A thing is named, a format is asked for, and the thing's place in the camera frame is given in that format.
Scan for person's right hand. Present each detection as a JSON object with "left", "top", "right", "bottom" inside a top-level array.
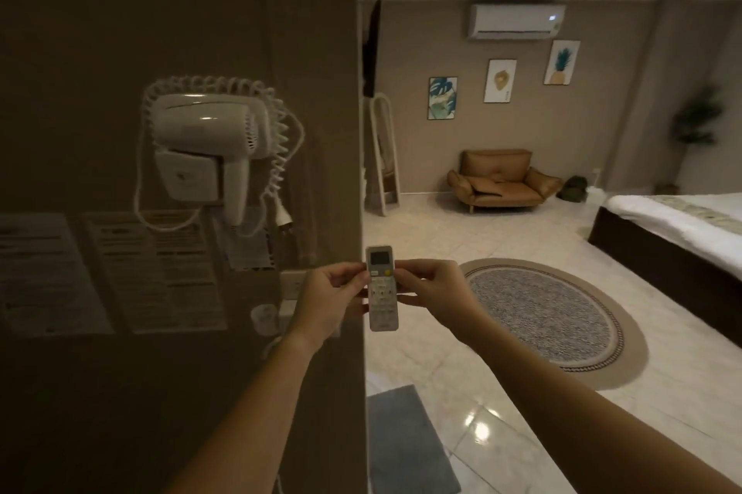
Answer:
[{"left": 395, "top": 259, "right": 492, "bottom": 343}]

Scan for white air conditioner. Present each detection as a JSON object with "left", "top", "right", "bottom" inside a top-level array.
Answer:
[{"left": 467, "top": 3, "right": 567, "bottom": 41}]

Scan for white wall hair dryer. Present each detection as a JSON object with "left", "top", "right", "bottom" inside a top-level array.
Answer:
[{"left": 149, "top": 94, "right": 273, "bottom": 227}]

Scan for bed with white bedding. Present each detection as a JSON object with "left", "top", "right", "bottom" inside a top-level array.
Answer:
[{"left": 587, "top": 192, "right": 742, "bottom": 350}]

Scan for brown leather armchair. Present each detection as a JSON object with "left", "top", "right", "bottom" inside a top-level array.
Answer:
[{"left": 446, "top": 149, "right": 564, "bottom": 214}]

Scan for white coiled dryer cord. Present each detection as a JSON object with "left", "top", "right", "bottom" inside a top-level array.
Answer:
[{"left": 133, "top": 76, "right": 306, "bottom": 238}]

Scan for green potted plant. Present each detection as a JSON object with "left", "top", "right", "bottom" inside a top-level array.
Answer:
[{"left": 655, "top": 83, "right": 727, "bottom": 196}]

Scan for black wall television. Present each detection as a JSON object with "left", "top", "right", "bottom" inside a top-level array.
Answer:
[{"left": 362, "top": 0, "right": 383, "bottom": 99}]

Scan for white wall socket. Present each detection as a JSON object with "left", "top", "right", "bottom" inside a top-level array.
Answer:
[{"left": 279, "top": 270, "right": 308, "bottom": 301}]

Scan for person's right forearm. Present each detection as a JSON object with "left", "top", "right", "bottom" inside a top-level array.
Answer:
[{"left": 463, "top": 316, "right": 742, "bottom": 494}]

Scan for dark green bag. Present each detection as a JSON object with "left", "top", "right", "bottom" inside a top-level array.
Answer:
[{"left": 558, "top": 175, "right": 589, "bottom": 204}]

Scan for person's left hand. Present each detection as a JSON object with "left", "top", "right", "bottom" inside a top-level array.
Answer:
[{"left": 288, "top": 262, "right": 371, "bottom": 343}]

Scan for white remote control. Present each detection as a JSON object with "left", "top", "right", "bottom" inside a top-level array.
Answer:
[{"left": 365, "top": 246, "right": 400, "bottom": 333}]

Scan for person's left forearm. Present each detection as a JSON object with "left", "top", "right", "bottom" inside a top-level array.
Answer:
[{"left": 165, "top": 329, "right": 321, "bottom": 494}]

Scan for white hair dryer wall holder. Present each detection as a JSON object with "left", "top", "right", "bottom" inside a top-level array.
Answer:
[{"left": 153, "top": 147, "right": 224, "bottom": 205}]

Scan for small white notice sheet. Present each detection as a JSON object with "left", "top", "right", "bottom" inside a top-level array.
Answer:
[{"left": 214, "top": 209, "right": 278, "bottom": 272}]

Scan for grey floor mat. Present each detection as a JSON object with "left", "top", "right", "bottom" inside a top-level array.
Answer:
[{"left": 366, "top": 385, "right": 463, "bottom": 494}]

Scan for white standing mirror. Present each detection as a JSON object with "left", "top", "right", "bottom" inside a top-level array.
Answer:
[{"left": 364, "top": 93, "right": 402, "bottom": 217}]

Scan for gold leaf framed picture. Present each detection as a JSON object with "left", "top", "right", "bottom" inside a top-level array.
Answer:
[{"left": 483, "top": 59, "right": 517, "bottom": 104}]

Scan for blue leaf framed picture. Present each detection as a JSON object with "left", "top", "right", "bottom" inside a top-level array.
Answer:
[{"left": 428, "top": 76, "right": 458, "bottom": 121}]

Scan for round patterned rug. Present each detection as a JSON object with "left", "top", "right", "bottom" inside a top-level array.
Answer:
[{"left": 458, "top": 258, "right": 649, "bottom": 391}]

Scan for pineapple framed picture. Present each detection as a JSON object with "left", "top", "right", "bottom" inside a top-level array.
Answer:
[{"left": 543, "top": 40, "right": 581, "bottom": 86}]

